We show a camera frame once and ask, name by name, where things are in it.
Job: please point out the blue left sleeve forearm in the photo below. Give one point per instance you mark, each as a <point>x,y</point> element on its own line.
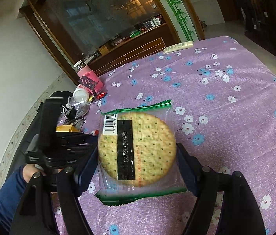
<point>10,195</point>

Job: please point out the yellow cardboard box tray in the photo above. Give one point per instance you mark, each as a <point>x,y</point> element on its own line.
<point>66,128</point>

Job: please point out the red candy near bottle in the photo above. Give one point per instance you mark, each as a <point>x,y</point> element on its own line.
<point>101,95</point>

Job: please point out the round cracker green packet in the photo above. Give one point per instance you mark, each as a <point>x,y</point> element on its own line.
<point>137,154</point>

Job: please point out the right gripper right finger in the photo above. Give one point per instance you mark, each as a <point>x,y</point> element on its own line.
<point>239,213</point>

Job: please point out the person standing in background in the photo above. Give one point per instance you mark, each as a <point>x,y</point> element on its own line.
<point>248,10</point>

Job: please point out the pink sleeved water bottle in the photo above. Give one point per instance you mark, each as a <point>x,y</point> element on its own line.
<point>88,78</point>

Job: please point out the purple floral tablecloth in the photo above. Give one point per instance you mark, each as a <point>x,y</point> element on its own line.
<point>223,108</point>

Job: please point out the white remote control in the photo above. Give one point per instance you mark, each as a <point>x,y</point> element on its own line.
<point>178,47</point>

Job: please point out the white round container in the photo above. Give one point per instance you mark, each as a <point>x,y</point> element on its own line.
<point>81,94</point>

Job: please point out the person's left hand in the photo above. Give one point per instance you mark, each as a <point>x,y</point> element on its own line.
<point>29,170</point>

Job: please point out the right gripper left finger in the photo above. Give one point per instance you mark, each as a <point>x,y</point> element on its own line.
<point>69,175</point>

